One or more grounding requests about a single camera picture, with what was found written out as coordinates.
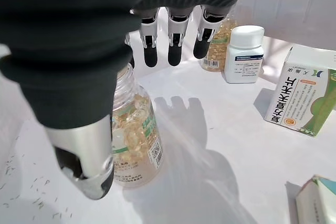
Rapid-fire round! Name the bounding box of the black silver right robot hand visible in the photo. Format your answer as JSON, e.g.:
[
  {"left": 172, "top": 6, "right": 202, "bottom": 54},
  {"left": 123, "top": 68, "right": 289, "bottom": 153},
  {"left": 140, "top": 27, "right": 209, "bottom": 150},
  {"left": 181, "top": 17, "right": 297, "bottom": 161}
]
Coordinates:
[{"left": 0, "top": 0, "right": 257, "bottom": 200}]

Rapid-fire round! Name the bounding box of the clear yellow capsule bottle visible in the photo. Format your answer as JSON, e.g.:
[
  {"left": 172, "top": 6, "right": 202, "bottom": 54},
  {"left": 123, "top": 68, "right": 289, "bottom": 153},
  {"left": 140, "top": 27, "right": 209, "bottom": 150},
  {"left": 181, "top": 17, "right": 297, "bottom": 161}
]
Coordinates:
[
  {"left": 201, "top": 18, "right": 237, "bottom": 71},
  {"left": 110, "top": 62, "right": 164, "bottom": 189}
]

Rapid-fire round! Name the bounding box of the blue white cart drawer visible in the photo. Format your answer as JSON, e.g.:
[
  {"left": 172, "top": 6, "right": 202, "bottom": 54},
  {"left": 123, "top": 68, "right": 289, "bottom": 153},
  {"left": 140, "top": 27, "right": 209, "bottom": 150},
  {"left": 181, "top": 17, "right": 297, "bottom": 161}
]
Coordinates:
[{"left": 0, "top": 0, "right": 336, "bottom": 224}]

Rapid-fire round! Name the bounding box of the white pill bottle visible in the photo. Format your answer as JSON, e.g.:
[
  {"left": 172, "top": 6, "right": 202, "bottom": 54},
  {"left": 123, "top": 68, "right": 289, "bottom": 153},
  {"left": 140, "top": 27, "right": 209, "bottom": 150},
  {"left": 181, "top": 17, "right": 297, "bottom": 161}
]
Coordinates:
[{"left": 223, "top": 25, "right": 266, "bottom": 84}]

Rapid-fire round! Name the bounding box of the white box green wave print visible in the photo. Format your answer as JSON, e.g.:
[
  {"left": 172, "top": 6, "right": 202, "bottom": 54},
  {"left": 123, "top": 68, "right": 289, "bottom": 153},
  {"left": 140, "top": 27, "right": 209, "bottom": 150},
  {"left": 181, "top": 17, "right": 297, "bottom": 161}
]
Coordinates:
[{"left": 263, "top": 45, "right": 336, "bottom": 138}]

